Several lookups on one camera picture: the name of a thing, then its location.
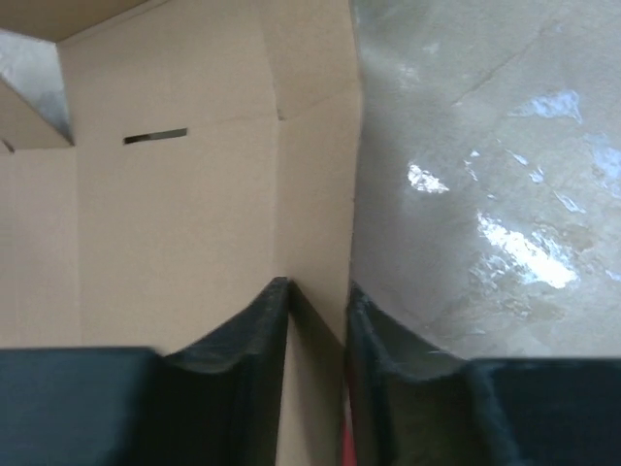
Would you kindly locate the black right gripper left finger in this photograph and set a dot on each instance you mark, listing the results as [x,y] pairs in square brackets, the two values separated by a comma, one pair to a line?
[215,402]

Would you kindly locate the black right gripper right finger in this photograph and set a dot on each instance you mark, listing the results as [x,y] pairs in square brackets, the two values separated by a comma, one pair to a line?
[415,404]

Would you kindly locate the brown cardboard box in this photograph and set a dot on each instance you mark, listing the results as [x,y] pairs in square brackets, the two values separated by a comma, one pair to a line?
[210,149]

